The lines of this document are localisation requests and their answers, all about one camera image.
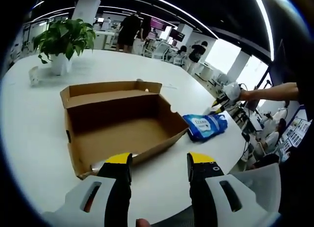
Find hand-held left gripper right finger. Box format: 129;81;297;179
186;152;282;227

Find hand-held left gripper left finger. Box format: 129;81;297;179
41;152;133;227

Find brown cardboard shoe box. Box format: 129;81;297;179
60;80;190;180

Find person's right hand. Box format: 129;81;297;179
239;89;257;102

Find blue wet wipes pack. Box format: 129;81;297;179
183;113;228;142

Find light grey cloth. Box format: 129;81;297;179
230;163;282;213

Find white office chair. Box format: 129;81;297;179
173;52;187;66
147;38;170;59

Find person's black sleeve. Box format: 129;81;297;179
295;80;314;110

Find ceiling light strips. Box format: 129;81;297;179
31;0;274;63

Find display board with pictures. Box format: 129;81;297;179
282;115;311;149

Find small white cup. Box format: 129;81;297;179
28;66;40;87

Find potted green plant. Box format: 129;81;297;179
33;18;97;76

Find black cable bundle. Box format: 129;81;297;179
235;104;261;144

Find dark wall screen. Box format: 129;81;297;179
170;28;187;41

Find purple wall screen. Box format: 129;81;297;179
150;17;168;29

